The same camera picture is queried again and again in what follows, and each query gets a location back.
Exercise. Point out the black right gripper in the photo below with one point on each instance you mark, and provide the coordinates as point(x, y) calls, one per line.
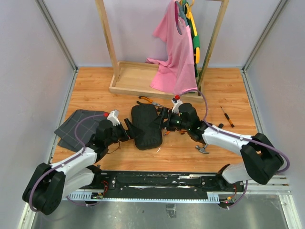
point(158, 121)

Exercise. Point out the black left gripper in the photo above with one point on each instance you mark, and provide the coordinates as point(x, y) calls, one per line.
point(133, 131)

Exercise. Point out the black plastic tool case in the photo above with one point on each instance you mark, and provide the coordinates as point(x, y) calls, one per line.
point(142, 116)

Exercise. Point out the orange black pliers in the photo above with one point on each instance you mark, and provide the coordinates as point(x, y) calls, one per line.
point(148, 101)

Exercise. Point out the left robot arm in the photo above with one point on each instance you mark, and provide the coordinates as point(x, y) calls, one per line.
point(49, 184)

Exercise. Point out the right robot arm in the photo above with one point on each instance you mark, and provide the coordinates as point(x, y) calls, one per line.
point(261, 161)

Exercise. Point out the pink t-shirt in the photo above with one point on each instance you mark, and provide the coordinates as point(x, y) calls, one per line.
point(175, 75)

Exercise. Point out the wooden clothes rack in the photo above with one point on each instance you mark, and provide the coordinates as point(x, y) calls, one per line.
point(133, 78)

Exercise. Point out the claw hammer black grip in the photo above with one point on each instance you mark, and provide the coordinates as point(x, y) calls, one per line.
point(203, 148)

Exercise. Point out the dark grey folded cloth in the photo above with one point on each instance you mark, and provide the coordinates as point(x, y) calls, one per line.
point(81, 125)

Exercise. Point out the small orange black screwdriver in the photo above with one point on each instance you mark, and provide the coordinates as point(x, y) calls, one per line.
point(227, 117)

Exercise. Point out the green yellow hangers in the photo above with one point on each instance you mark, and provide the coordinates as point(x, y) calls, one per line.
point(187, 10)

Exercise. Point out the grey cable duct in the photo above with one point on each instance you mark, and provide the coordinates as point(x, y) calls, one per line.
point(96, 197)

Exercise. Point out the left aluminium frame post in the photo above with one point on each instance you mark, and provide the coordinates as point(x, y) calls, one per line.
point(55, 31)

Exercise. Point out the aluminium frame post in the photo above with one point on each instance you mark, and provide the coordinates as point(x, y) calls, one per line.
point(55, 31)
point(273, 19)

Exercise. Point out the right aluminium frame post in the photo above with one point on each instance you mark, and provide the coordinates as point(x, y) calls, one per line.
point(273, 19)

